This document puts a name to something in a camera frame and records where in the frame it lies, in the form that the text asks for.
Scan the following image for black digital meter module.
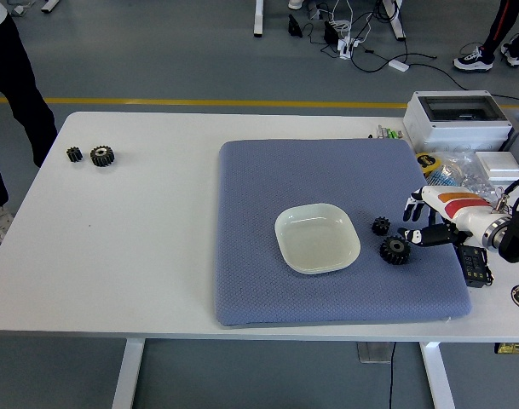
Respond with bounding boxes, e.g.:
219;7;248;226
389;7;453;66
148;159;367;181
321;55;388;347
456;243;497;289

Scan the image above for green terminal connectors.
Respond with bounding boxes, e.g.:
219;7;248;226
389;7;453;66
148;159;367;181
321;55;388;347
376;124;404;141

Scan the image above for black cable under table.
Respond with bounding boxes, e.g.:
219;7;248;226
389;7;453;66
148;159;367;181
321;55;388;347
388;343;396;409

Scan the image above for clear bag of parts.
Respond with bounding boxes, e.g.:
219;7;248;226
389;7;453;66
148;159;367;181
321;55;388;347
429;151;505;201

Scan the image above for white switch panel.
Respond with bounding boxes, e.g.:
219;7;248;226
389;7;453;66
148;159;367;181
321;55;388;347
475;151;519;182

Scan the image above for large black gear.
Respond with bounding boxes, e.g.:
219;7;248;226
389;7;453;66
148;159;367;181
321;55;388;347
378;235;411;266
89;144;117;169

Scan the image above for grey electrical enclosure box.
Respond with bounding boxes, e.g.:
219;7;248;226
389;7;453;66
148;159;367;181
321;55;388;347
402;89;515;153

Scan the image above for person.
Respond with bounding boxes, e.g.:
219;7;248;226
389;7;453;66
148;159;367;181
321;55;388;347
453;0;519;72
0;0;59;244

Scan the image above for blue-grey quilted mat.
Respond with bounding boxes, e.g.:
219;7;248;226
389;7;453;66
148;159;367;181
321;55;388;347
211;138;473;328

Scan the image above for black floor cable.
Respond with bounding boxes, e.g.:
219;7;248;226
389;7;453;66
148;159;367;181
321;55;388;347
406;62;519;107

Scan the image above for white background table leg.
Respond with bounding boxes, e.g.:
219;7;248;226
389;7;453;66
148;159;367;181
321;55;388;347
380;0;407;42
253;0;267;37

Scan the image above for black charger block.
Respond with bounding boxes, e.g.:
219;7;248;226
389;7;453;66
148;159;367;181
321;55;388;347
323;20;341;44

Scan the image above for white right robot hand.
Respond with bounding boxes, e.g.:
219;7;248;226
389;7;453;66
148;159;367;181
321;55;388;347
396;185;505;249

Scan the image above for white square dish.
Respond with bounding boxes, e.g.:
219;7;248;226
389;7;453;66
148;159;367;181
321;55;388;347
274;202;361;275

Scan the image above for black stand on floor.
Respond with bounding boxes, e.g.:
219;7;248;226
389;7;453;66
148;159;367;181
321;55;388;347
287;14;305;38

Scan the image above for white power strip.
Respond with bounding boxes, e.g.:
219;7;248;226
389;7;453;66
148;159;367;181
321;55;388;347
336;37;362;60

